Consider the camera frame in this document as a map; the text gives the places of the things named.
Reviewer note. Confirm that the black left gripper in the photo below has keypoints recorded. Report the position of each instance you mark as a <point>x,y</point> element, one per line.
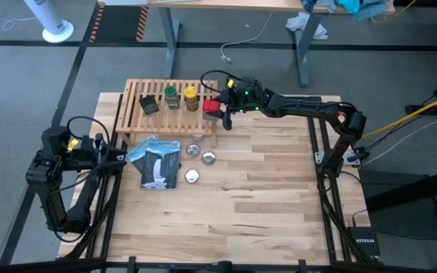
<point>91,153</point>

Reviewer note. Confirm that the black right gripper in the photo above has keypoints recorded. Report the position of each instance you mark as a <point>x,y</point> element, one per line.
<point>245,96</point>

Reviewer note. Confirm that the red-lid spice container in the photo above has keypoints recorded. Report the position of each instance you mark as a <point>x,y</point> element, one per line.
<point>211,108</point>

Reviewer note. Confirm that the yellow-lid spice jar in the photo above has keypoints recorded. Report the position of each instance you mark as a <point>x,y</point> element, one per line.
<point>191,98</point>

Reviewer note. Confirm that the green-lid glass spice jar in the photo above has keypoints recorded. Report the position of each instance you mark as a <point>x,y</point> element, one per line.
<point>171,96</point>

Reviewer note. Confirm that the dark green spice tin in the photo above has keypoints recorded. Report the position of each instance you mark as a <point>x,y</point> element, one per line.
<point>149,105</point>

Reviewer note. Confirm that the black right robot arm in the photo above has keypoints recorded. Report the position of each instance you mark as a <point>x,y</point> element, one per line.
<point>305,106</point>

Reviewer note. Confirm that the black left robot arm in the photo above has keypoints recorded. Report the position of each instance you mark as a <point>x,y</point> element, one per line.
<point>57,212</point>

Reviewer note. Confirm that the wooden slatted shelf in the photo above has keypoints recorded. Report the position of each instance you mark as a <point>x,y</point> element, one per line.
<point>146,125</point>

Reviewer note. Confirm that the light blue booklet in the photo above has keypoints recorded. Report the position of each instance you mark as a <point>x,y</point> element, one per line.
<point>137,153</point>

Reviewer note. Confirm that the Yellowstone waterfall book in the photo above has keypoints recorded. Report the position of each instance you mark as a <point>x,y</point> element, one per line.
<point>161,167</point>

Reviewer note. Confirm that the blue-rimmed tin lid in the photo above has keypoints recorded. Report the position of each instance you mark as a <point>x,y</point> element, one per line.
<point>208,157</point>

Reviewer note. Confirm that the red-rimmed tin lid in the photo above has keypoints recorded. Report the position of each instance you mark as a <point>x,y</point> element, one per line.
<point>192,150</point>

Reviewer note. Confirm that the orange-rimmed tin lid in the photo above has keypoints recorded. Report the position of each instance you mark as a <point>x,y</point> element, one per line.
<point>192,176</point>

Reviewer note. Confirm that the wooden desk with grey legs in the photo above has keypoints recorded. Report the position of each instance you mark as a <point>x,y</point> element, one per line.
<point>241,4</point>

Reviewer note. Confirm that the white cloth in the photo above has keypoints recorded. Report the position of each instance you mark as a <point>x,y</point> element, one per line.
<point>298,22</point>

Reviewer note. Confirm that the hazard-striped floor mat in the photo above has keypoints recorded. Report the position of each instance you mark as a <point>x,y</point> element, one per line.
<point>118,22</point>

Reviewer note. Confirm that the dark blue cloth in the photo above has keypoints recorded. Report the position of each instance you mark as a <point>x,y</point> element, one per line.
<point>319,4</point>

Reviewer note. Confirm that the white plastic bin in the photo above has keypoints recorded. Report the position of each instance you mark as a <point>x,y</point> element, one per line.
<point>127,2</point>

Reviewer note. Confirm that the white tower fan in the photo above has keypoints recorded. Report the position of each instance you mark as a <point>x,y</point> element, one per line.
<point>51,22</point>

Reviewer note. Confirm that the teal cloth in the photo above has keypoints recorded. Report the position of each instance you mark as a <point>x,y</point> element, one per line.
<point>349,4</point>

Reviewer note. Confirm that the light blue cloth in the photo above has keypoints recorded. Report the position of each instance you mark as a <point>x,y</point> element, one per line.
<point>372,10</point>

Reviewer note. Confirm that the black aluminium table frame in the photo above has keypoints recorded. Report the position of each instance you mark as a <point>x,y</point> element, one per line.
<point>203,266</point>

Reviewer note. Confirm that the black Netgear network switch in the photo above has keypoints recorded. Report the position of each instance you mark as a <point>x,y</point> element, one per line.
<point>364,240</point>

